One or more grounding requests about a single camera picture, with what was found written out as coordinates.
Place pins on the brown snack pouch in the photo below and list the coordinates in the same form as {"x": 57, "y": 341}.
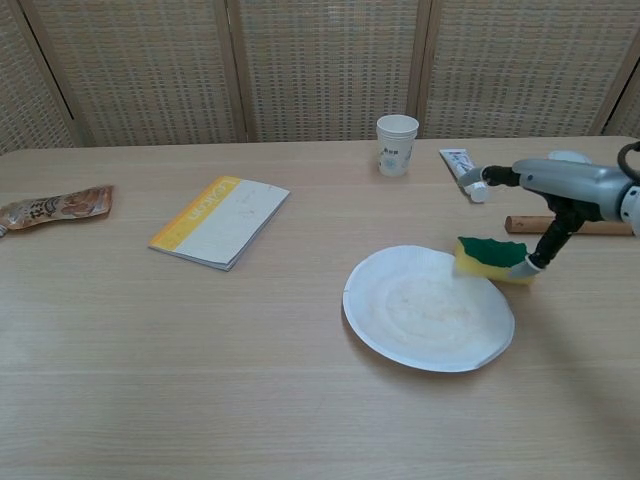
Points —
{"x": 55, "y": 207}

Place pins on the white toothpaste tube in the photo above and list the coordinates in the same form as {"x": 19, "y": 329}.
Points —
{"x": 457, "y": 162}

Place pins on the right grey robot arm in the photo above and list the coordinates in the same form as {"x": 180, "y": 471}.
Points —
{"x": 632, "y": 205}

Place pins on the white paper cup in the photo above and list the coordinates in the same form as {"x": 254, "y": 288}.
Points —
{"x": 396, "y": 147}

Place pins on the wooden rolling pin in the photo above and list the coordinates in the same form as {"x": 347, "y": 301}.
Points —
{"x": 530, "y": 224}

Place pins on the white paper plate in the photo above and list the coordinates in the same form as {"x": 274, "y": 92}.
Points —
{"x": 425, "y": 315}

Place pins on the yellow white notebook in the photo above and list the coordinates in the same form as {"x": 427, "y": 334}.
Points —
{"x": 225, "y": 225}

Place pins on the yellow green sponge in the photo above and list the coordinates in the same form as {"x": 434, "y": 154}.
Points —
{"x": 490, "y": 260}

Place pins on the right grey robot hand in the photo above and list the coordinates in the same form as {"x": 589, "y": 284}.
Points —
{"x": 565, "y": 182}

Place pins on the white round table grommet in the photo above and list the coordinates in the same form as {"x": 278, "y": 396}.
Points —
{"x": 567, "y": 155}

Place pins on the woven folding screen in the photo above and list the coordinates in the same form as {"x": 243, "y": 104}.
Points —
{"x": 320, "y": 65}

